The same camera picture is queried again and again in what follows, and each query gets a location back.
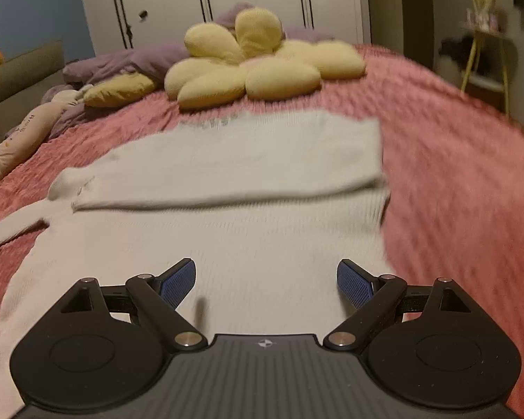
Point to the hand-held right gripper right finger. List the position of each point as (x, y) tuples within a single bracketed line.
[(351, 281)]

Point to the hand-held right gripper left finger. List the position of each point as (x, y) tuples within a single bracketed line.
[(179, 280)]

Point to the white knit sweater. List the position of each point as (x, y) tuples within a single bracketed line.
[(244, 192)]

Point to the cream long plush toy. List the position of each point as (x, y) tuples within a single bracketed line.
[(24, 135)]

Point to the pink ribbed blanket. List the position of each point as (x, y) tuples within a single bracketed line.
[(445, 174)]

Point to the green sofa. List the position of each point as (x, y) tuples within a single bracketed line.
[(17, 74)]

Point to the small yellow pillow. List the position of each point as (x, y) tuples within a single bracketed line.
[(118, 89)]

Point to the yellow flower-shaped pillow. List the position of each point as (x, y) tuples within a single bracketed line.
[(262, 74)]

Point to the purple duvet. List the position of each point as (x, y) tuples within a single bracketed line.
[(131, 59)]

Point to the yellow-legged side table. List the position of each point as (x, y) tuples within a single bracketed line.
[(504, 61)]

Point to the wrapped flower bouquet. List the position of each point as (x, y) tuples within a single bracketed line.
[(482, 4)]

